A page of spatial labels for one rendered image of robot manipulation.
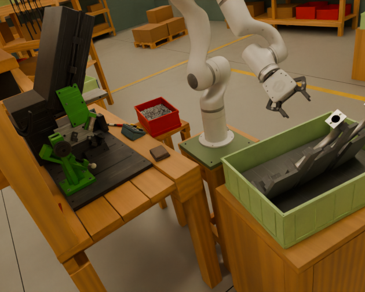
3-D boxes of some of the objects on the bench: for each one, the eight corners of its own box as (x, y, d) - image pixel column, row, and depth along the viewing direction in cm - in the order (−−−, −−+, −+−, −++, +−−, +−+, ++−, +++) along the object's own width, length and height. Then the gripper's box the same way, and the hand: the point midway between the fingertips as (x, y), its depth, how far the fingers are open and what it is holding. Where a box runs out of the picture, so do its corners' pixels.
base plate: (79, 112, 232) (78, 110, 231) (153, 166, 151) (152, 163, 149) (24, 137, 214) (23, 134, 213) (74, 212, 133) (72, 208, 132)
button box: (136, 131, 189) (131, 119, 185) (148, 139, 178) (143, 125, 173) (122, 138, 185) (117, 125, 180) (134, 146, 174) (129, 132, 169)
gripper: (292, 63, 114) (322, 95, 106) (256, 94, 121) (281, 127, 112) (286, 55, 108) (317, 88, 100) (248, 88, 115) (274, 121, 106)
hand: (296, 106), depth 106 cm, fingers open, 8 cm apart
